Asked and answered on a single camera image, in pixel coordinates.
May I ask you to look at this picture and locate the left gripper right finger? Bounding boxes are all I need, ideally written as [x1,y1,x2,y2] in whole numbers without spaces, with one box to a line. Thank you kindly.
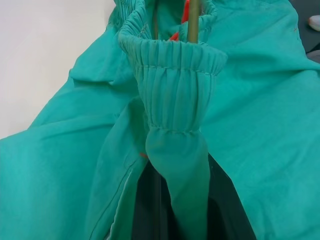
[206,152,256,240]

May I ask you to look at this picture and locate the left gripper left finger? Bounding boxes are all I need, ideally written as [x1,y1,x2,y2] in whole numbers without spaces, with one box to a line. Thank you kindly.
[131,158,181,240]

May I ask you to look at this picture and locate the green shorts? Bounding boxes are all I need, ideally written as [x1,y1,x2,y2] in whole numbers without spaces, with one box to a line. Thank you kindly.
[0,0,320,240]

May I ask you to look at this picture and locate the white shoe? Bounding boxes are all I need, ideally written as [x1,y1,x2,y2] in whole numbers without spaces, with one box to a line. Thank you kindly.
[307,14,320,32]

